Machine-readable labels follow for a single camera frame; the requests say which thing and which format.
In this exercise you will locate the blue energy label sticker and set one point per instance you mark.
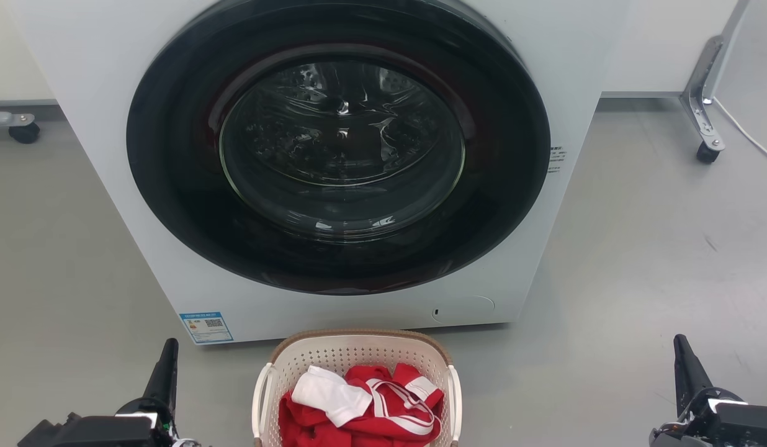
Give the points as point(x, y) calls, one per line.
point(205, 328)

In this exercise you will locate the black round washer door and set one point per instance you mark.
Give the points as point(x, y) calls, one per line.
point(169, 186)

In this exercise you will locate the grey metal stand leg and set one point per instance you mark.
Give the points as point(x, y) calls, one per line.
point(4, 118)
point(699, 105)

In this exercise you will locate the red garment with white stripes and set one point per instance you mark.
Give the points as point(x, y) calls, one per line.
point(309, 428)

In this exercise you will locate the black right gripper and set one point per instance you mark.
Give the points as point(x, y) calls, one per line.
point(731, 425)

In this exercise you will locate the black caster wheel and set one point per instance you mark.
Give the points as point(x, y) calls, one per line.
point(24, 133)
point(707, 153)

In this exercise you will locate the cream perforated laundry basket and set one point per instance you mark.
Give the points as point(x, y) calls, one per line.
point(340, 351)

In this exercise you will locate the white front-load washing machine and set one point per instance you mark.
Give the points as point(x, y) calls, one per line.
point(352, 313)

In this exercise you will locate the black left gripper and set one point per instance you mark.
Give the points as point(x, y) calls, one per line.
point(98, 431)

